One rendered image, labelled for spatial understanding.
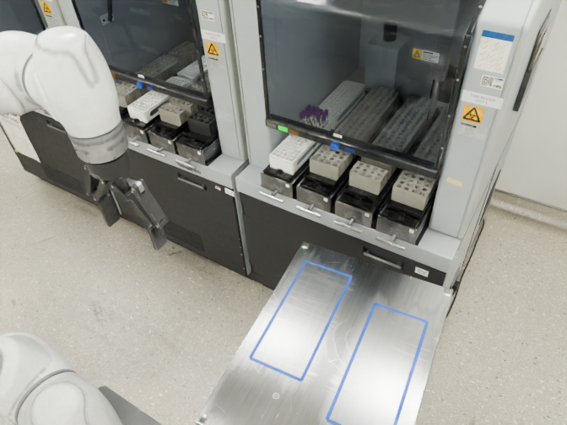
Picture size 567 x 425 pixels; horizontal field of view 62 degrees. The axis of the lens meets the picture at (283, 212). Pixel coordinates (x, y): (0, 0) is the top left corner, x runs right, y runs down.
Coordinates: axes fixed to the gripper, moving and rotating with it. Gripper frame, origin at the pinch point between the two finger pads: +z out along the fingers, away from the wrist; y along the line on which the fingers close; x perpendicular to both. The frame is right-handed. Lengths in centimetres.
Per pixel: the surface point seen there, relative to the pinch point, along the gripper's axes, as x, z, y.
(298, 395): 1, 38, 37
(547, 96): 186, 51, 62
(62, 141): 66, 67, -140
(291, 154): 74, 34, -8
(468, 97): 75, -4, 46
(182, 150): 66, 42, -54
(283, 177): 67, 38, -7
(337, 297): 30, 38, 32
